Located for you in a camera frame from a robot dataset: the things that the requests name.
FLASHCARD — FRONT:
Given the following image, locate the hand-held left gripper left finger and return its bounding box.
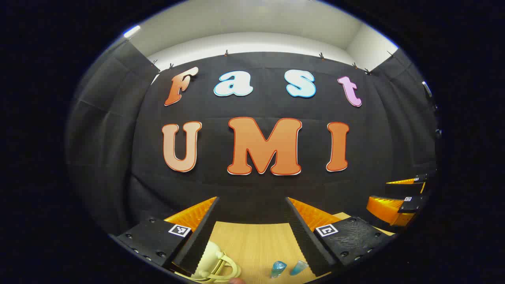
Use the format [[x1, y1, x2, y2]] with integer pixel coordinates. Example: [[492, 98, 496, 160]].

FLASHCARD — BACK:
[[116, 196, 220, 276]]

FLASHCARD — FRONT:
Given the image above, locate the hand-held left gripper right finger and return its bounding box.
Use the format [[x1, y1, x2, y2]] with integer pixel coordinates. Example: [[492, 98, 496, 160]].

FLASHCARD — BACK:
[[285, 197, 395, 277]]

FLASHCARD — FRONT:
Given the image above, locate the pale yellow small suitcase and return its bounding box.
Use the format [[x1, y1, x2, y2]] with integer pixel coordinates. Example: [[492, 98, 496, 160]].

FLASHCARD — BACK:
[[174, 241, 242, 284]]

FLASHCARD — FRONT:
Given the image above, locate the white and blue cream tube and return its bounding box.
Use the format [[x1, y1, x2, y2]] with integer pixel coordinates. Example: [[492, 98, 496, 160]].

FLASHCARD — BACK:
[[290, 260, 309, 276]]

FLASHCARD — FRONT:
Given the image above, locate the blue skin care bottle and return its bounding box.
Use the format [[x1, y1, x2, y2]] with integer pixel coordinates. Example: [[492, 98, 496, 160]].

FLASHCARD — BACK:
[[271, 260, 287, 279]]

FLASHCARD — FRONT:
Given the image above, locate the black backdrop cloth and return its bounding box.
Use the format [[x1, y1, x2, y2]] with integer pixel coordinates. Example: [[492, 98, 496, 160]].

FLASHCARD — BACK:
[[65, 37, 438, 237]]

